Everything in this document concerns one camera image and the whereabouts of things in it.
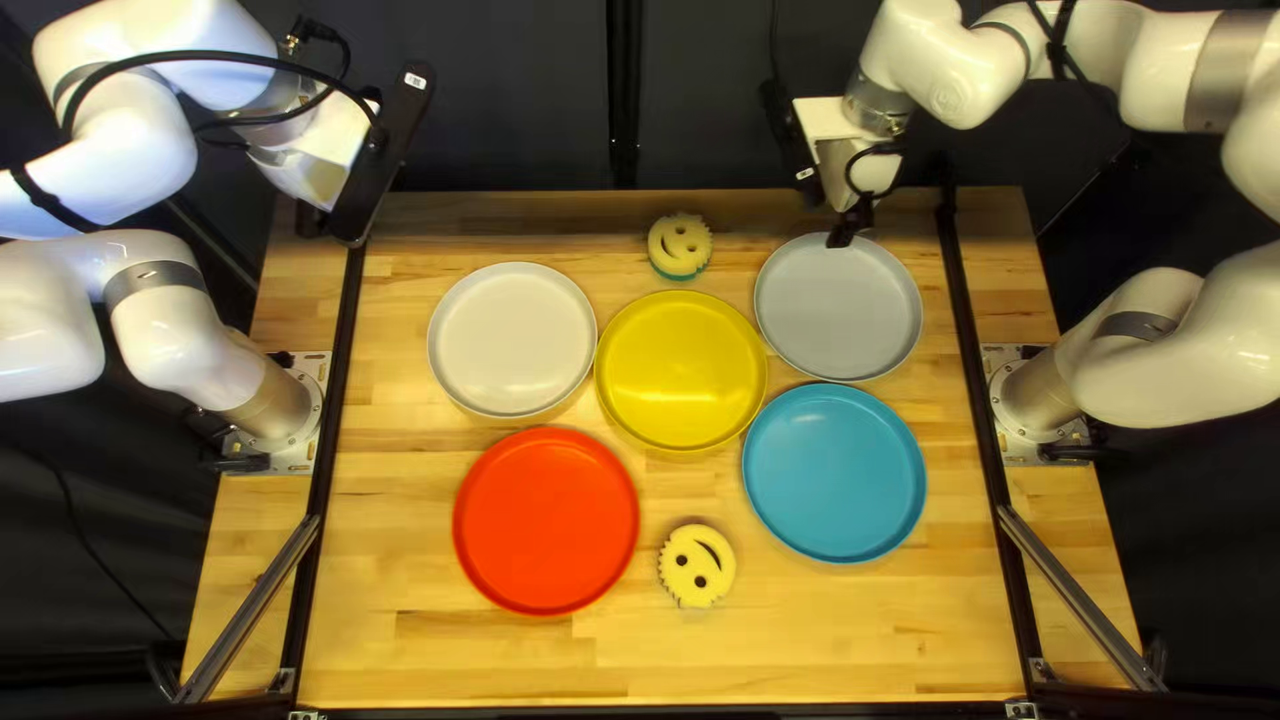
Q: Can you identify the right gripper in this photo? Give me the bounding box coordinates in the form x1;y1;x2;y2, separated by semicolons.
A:
793;97;907;249

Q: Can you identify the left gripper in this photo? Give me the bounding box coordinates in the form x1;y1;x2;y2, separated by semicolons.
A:
250;95;382;213

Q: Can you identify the yellow smiling face sponge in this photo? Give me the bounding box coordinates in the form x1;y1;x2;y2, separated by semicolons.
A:
658;523;738;610
647;212;714;282

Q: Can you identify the yellow round plate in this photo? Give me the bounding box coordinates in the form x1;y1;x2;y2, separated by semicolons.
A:
595;290;770;453

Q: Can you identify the teal round plate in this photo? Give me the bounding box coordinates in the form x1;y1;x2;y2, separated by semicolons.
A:
741;383;928;565

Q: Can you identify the light grey round plate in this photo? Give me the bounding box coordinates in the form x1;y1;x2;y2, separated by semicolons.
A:
427;262;599;420

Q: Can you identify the orange round plate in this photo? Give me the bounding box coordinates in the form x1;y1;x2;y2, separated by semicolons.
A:
452;427;641;617

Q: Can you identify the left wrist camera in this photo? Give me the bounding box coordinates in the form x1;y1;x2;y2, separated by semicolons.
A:
328;62;437;247

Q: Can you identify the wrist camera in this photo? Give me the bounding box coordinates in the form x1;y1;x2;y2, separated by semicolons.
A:
328;62;437;247
757;78;829;208

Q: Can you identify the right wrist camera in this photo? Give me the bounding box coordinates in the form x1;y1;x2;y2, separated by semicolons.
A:
757;78;829;208

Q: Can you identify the black frame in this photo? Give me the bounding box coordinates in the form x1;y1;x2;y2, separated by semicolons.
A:
150;0;1280;720

